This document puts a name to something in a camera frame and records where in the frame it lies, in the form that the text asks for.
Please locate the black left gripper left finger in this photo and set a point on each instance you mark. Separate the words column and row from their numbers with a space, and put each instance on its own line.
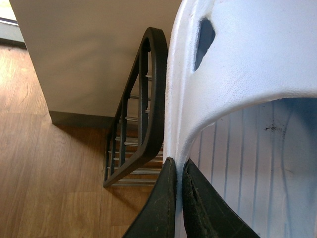
column 157, row 218

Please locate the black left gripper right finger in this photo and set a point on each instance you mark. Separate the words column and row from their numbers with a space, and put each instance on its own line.
column 206, row 214

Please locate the light blue slide sandal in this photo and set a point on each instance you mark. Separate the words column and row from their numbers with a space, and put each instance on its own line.
column 241, row 101

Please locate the black metal shoe rack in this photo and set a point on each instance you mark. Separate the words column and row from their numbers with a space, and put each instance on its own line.
column 134, row 144

